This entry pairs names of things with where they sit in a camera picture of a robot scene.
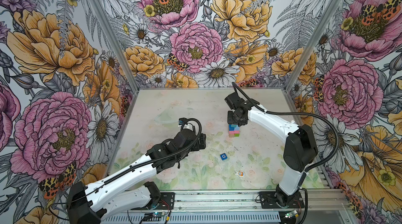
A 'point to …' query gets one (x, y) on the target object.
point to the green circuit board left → (157, 214)
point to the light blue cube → (237, 128)
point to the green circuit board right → (291, 214)
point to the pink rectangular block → (234, 132)
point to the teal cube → (234, 125)
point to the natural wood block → (231, 135)
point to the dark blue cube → (231, 129)
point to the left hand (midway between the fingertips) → (196, 141)
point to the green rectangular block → (236, 134)
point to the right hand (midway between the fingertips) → (234, 124)
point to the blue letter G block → (223, 156)
